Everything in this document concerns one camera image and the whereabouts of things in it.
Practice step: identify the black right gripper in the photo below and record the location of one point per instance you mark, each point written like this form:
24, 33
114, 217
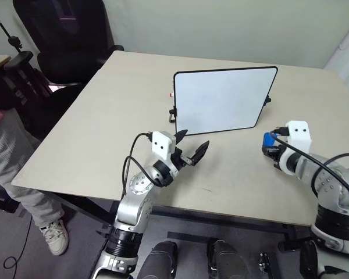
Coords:
274, 158

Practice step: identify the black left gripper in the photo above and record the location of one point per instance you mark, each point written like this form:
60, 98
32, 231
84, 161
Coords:
177, 161

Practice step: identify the blue whiteboard eraser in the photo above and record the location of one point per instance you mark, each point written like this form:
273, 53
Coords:
270, 140

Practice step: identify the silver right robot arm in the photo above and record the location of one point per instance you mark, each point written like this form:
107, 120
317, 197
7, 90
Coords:
328, 180

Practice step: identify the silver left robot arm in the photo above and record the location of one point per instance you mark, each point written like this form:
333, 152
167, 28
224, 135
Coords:
133, 203

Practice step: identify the black whiteboard stand clip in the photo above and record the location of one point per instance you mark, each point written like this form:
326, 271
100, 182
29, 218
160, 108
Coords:
268, 99
172, 115

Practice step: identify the black-framed whiteboard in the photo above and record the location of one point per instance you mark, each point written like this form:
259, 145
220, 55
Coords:
221, 100

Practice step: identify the small black floor clamp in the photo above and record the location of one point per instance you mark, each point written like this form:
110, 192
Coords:
263, 261

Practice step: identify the dark rounded shape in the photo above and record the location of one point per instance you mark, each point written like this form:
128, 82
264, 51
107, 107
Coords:
308, 258
227, 260
160, 261

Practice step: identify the white curtain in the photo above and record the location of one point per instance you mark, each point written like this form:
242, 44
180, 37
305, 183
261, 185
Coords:
347, 52

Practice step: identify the black office chair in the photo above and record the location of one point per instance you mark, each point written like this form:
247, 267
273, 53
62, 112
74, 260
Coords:
67, 37

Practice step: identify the white sneaker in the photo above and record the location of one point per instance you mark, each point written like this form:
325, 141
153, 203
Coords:
56, 236

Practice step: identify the person in grey trousers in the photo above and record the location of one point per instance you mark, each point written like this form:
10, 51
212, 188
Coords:
5, 151

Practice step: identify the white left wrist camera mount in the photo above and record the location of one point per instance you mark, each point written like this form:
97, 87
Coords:
162, 145

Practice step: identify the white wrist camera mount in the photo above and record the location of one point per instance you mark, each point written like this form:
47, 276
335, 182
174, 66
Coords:
162, 145
299, 135

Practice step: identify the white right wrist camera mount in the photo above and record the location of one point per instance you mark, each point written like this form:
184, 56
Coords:
299, 135

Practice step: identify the black camera tripod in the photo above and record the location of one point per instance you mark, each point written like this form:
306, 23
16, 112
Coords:
8, 37

